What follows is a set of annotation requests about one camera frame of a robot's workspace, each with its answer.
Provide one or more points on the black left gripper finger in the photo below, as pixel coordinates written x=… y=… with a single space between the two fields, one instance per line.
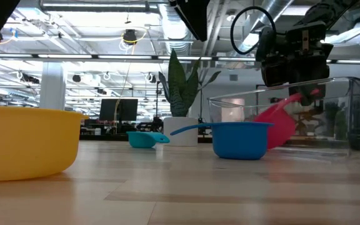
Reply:
x=198 y=18

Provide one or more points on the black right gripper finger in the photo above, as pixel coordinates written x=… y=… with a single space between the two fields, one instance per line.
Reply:
x=305 y=97

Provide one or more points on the red measuring cup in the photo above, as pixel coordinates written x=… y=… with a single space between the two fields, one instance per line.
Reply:
x=277 y=125

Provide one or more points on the clear plastic basket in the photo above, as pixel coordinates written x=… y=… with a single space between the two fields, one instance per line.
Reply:
x=348 y=125

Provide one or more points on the blue measuring cup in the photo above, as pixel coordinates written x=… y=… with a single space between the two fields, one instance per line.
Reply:
x=239 y=140

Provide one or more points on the teal measuring cup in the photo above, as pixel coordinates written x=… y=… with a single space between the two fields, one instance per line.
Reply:
x=142 y=140

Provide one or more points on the yellow measuring cup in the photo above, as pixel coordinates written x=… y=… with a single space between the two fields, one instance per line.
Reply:
x=27 y=143

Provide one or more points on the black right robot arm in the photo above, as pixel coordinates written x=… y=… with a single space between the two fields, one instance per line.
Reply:
x=323 y=12

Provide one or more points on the black round ceiling device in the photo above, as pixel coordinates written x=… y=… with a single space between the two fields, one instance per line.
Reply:
x=130 y=37

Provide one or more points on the green snake plant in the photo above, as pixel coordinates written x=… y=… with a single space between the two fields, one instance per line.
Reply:
x=180 y=93

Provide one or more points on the black office monitor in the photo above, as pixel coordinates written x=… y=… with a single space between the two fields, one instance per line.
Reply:
x=119 y=109

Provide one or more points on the white plant pot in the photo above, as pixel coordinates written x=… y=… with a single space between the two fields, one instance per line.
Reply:
x=181 y=139

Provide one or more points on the white building column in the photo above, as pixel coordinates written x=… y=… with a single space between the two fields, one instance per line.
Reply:
x=52 y=84

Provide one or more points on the silver ventilation duct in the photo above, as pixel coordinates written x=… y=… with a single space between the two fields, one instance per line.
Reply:
x=177 y=34
x=261 y=18

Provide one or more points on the linear ceiling light rail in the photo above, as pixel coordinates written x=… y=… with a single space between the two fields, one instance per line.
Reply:
x=64 y=56

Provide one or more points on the black aluminium table frame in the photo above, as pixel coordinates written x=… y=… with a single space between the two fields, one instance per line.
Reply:
x=105 y=137

